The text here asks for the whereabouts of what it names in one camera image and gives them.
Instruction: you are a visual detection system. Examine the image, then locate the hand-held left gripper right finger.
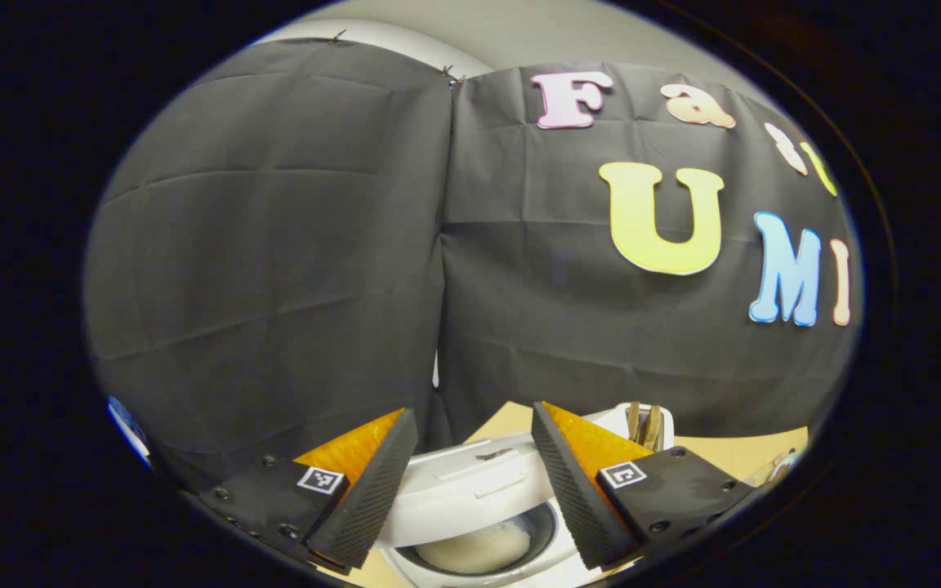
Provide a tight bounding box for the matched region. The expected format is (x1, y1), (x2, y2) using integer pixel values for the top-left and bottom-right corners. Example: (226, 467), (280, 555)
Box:
(530, 400), (759, 572)

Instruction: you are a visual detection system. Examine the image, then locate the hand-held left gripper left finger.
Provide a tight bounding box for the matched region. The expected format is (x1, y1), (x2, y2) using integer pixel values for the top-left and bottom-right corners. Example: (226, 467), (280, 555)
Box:
(195, 407), (420, 571)

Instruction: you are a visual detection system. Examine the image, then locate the white rice cooker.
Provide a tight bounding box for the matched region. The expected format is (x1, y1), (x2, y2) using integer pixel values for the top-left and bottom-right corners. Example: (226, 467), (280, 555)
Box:
(368, 404), (631, 588)

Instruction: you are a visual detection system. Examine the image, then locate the white toaster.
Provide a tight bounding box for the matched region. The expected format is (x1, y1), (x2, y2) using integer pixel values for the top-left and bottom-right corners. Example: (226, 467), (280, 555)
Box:
(593, 403), (676, 454)

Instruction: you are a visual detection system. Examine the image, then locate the blue and white object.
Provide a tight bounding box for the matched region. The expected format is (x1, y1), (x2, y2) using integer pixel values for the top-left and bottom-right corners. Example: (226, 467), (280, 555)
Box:
(107, 396), (153, 468)

